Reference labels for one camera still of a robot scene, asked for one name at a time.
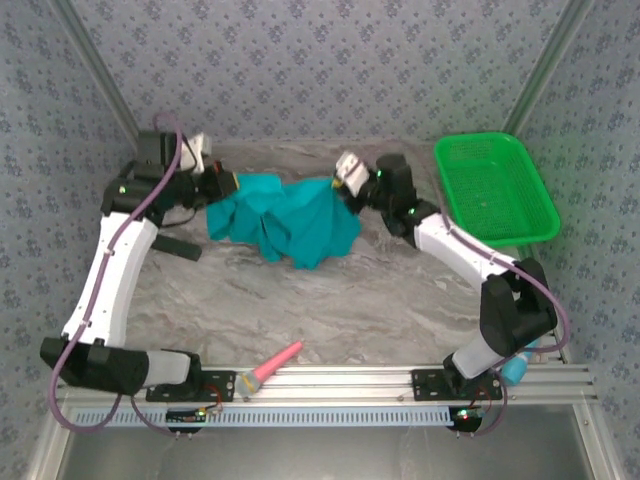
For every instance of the teal t-shirt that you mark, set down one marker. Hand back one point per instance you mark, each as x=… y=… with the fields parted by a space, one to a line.
x=290 y=220

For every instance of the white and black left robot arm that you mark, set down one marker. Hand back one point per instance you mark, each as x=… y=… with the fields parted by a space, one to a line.
x=117 y=270

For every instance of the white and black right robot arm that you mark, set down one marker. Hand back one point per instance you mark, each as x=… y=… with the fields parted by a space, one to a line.
x=465 y=255

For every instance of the black rectangular block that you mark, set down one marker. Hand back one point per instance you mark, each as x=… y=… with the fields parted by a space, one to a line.
x=177 y=248

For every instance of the green plastic basket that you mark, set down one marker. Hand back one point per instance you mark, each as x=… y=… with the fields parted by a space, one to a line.
x=492 y=192

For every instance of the pink toy microphone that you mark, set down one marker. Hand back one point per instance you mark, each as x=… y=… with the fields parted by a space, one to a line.
x=277 y=365

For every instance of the blue toy microphone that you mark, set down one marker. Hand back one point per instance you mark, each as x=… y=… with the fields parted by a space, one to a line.
x=515 y=372

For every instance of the aluminium corner post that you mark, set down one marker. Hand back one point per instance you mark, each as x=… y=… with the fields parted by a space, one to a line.
x=98 y=70
x=548 y=65

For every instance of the aluminium rail frame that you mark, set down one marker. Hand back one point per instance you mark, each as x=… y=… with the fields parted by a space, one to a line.
x=325 y=387

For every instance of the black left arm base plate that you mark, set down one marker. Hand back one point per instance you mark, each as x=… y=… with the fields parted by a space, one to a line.
x=222 y=387

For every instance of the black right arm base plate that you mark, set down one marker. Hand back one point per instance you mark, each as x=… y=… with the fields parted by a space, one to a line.
x=425 y=385

